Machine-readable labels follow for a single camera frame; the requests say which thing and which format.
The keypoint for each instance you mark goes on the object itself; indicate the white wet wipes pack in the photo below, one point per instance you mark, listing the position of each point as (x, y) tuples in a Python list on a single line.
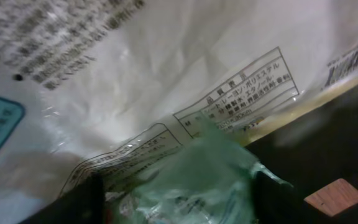
[(117, 86)]

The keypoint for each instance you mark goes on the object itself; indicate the teal sachet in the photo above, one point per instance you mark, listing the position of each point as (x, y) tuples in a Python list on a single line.
[(209, 180)]

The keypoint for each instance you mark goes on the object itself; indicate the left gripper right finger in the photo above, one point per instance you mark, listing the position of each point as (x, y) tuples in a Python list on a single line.
[(275, 203)]

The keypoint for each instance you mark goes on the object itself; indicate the grey plastic basket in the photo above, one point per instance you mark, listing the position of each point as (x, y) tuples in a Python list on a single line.
[(318, 155)]

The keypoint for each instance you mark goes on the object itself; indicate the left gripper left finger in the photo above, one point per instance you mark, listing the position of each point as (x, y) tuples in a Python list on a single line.
[(84, 204)]

